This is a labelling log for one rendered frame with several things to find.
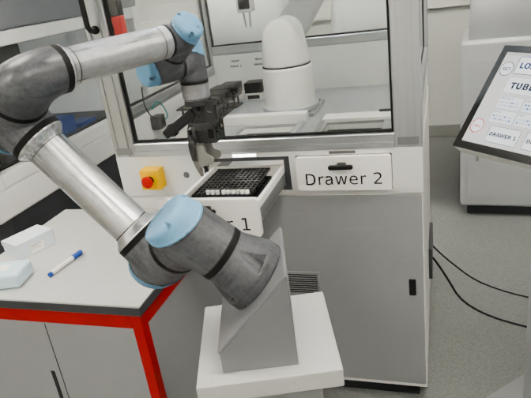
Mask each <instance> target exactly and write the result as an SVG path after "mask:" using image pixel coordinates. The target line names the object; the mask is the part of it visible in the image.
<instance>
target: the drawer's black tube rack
mask: <svg viewBox="0 0 531 398"><path fill-rule="evenodd" d="M269 170H270V167H260V168H230V169H218V170H217V171H216V172H215V173H214V174H213V175H212V176H211V177H210V178H209V179H208V180H207V181H206V182H205V183H204V184H203V185H202V186H201V187H200V188H199V189H198V190H196V191H195V192H194V193H206V190H219V191H220V193H221V190H230V191H231V190H239V192H240V190H241V189H244V192H245V190H246V189H248V190H249V192H250V193H251V195H250V197H258V196H259V195H260V194H261V192H262V191H263V190H264V189H265V187H266V186H267V184H268V183H269V181H270V180H271V179H272V176H266V175H267V173H268V172H269Z"/></svg>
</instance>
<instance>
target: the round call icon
mask: <svg viewBox="0 0 531 398"><path fill-rule="evenodd" d="M486 121H487V119H485V118H477V117H474V118H473V120H472V122H471V124H470V126H469V128H468V130H467V131H468V132H472V133H478V134H480V132H481V130H482V129H483V128H484V125H485V123H486Z"/></svg>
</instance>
